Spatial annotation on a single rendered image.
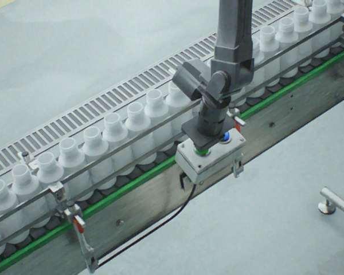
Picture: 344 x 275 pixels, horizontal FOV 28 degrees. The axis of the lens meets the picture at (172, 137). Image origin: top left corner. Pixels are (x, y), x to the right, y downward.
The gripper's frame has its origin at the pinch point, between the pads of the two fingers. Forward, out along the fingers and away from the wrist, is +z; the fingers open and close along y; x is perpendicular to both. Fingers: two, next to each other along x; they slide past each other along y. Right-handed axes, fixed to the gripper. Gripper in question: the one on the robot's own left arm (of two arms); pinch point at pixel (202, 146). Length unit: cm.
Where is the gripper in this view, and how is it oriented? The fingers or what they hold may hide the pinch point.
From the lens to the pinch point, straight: 153.4
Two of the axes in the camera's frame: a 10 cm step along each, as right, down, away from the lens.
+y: -7.9, 4.7, -3.8
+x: 6.0, 7.2, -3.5
